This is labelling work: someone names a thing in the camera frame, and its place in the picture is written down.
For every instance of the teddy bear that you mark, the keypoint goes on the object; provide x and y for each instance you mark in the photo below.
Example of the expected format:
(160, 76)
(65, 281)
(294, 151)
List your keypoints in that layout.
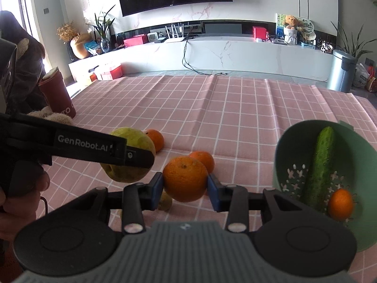
(290, 29)

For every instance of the pink checked tablecloth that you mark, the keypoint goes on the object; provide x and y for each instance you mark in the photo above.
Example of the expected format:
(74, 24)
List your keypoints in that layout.
(237, 120)

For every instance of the potted floor plant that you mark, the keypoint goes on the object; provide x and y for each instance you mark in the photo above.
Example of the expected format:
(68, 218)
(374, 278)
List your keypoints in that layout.
(352, 45)

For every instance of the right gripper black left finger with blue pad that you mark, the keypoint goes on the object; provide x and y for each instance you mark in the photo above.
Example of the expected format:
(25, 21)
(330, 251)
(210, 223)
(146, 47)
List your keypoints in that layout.
(137, 198)

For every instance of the green cucumber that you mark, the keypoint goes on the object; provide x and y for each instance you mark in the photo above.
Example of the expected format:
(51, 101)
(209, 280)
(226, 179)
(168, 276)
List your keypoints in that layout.
(315, 190)

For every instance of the pink box on cabinet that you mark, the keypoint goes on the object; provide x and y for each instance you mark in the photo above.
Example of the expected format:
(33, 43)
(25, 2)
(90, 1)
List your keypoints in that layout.
(136, 40)

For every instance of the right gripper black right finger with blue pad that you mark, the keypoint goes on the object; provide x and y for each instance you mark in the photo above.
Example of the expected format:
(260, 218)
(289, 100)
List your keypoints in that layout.
(232, 199)

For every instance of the beige fuzzy sleeve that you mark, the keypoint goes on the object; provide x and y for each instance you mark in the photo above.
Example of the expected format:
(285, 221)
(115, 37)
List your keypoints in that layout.
(47, 114)

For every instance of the green colander bowl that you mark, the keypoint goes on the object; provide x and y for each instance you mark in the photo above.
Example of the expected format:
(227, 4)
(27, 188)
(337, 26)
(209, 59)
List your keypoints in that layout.
(354, 169)

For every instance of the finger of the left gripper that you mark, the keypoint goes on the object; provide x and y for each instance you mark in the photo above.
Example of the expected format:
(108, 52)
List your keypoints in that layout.
(139, 158)

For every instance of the silver pedal trash bin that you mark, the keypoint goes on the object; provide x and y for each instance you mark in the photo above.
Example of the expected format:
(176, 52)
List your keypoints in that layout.
(342, 72)

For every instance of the white marble tv cabinet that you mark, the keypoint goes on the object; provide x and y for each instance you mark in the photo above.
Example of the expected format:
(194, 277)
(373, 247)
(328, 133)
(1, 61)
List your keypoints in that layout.
(225, 54)

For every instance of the round decorative fan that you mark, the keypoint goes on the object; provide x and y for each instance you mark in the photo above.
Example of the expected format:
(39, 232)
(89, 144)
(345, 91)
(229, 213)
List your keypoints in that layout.
(306, 28)

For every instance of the orange front large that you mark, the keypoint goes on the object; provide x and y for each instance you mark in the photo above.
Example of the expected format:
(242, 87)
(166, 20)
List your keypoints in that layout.
(185, 179)

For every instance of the small brown fruit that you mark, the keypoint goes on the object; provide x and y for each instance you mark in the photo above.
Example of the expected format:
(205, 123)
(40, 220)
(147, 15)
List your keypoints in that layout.
(165, 202)

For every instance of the red box on cabinet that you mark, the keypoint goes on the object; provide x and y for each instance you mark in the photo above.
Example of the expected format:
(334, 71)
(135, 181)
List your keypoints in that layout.
(260, 33)

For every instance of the person's left hand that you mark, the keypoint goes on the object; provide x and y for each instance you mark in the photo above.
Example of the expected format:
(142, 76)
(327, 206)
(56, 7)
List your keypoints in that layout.
(20, 211)

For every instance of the white wifi router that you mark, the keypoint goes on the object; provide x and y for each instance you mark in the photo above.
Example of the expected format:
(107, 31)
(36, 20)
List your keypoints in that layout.
(174, 33)

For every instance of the green plant in glass vase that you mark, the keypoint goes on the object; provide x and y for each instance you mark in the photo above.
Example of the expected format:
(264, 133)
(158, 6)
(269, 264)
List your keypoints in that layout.
(102, 25)

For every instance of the red thermos bottle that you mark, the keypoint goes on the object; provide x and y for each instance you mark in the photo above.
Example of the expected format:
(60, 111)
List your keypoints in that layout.
(54, 90)

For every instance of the orange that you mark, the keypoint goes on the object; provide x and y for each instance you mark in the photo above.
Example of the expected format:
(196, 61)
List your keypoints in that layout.
(205, 158)
(157, 138)
(340, 206)

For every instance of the red box on floor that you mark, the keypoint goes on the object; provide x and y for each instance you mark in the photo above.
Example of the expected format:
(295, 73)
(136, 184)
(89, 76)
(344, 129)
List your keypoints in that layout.
(111, 73)

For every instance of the yellow-green pear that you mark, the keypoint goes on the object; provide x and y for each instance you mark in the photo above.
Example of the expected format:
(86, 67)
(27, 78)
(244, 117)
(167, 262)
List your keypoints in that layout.
(135, 138)

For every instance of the orange vase dried flowers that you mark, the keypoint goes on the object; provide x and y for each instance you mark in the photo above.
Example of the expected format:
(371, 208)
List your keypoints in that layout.
(75, 40)

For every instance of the white plastic bag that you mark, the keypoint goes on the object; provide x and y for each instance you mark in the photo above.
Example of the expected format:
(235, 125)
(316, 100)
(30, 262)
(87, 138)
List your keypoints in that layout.
(361, 76)

